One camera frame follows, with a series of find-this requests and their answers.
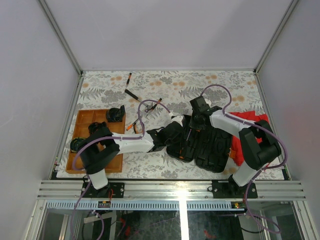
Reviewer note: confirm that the orange long-nose pliers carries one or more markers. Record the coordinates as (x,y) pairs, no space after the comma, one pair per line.
(135,128)

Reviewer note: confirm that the dark patterned rolled cloth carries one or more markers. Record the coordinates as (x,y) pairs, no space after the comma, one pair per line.
(115,115)

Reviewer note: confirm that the black plastic tool case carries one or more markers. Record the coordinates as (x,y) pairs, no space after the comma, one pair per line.
(208,148)

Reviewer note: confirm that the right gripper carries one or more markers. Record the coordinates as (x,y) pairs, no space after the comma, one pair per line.
(193,125)

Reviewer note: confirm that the wooden compartment tray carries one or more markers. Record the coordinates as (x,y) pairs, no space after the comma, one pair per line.
(83,120)

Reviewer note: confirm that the claw hammer black handle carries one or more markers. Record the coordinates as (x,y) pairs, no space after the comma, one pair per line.
(147,107)

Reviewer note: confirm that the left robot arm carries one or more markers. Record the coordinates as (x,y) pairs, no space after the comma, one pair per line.
(100,148)

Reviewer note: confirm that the orange utility knife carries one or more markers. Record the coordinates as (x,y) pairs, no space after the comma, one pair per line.
(131,125)

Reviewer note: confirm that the small precision screwdriver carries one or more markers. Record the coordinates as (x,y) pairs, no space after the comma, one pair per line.
(155,105)
(128,79)

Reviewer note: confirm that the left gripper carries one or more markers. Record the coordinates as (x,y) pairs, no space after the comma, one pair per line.
(181,137)

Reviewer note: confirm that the aluminium front rail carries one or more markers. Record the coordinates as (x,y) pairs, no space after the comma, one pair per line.
(165,195)

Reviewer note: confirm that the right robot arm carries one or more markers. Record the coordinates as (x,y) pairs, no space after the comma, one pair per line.
(258,143)

